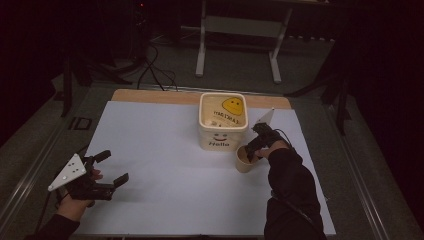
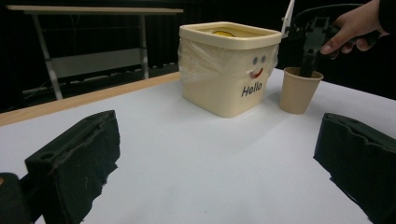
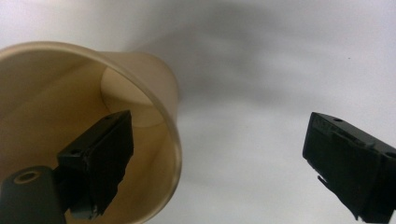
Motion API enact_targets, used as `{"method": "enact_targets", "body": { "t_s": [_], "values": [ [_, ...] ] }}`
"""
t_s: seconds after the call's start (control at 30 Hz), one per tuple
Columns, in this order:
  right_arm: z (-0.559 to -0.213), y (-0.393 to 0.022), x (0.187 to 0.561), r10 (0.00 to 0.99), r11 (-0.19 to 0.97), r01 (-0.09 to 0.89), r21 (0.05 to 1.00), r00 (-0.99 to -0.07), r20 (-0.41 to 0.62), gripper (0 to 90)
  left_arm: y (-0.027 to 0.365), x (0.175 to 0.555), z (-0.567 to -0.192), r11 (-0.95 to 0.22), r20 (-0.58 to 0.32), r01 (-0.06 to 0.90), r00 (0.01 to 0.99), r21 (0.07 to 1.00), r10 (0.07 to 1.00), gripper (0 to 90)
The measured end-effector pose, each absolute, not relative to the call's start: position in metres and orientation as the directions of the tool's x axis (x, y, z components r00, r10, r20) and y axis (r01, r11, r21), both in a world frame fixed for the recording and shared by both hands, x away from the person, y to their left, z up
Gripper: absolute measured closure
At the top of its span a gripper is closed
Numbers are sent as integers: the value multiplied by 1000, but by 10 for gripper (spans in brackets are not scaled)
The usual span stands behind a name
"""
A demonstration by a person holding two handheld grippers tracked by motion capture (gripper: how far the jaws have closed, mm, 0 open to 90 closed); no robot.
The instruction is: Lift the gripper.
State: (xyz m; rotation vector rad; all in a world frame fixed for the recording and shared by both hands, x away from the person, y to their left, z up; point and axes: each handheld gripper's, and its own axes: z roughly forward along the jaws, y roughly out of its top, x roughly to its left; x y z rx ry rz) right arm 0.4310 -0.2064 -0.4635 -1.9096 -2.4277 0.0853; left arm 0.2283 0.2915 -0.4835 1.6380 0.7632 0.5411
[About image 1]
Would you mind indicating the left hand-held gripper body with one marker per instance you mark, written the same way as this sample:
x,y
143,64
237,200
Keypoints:
x,y
71,171

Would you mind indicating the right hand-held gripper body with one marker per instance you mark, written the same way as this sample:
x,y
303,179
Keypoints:
x,y
265,133

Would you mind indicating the brown paper cup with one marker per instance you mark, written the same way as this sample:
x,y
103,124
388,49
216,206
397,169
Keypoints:
x,y
243,163

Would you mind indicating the person's right hand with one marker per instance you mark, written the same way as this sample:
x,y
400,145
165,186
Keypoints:
x,y
271,150

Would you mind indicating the person's left hand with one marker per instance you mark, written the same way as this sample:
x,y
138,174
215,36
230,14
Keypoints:
x,y
71,206

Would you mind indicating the cream smiley face bin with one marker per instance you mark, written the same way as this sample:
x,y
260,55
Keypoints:
x,y
222,136

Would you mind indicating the black floor socket box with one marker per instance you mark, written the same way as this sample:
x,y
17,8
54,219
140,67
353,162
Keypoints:
x,y
80,123

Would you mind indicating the white table mat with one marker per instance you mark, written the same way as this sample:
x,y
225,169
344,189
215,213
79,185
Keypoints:
x,y
173,180

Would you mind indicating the black stand leg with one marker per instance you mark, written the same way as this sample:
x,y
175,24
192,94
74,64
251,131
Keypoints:
x,y
67,86

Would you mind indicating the black tripod stand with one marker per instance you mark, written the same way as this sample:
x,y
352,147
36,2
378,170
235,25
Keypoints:
x,y
333,90

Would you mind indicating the wooden table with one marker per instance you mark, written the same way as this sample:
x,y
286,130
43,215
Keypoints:
x,y
160,96

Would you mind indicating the white metal stand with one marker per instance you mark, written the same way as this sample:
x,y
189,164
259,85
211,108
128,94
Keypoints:
x,y
240,28

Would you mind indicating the metal floor rail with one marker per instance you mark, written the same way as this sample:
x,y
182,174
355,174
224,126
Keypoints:
x,y
30,180
356,166

